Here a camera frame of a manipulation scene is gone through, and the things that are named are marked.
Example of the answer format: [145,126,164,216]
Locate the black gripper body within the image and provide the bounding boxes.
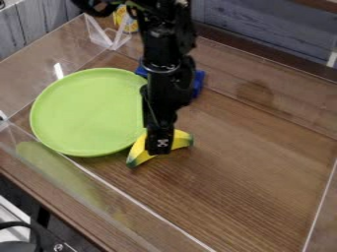
[140,58,196,129]

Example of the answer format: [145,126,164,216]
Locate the green round plate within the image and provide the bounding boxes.
[29,68,145,158]

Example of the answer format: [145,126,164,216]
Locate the blue plastic block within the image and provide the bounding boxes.
[133,66,205,97]

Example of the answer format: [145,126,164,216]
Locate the clear acrylic enclosure wall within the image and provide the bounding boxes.
[0,19,337,252]

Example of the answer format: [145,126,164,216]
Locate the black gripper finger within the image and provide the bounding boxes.
[144,127,173,156]

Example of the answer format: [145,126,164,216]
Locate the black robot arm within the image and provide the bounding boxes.
[70,0,196,155]

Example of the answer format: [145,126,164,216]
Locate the yellow toy banana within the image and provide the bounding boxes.
[125,129,193,168]

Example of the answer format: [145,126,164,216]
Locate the clear acrylic corner bracket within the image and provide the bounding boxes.
[84,15,130,51]

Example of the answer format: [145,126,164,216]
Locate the yellow labelled tin can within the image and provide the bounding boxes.
[113,5,137,32]

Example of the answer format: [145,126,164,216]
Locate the black cable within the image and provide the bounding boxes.
[0,221,44,252]

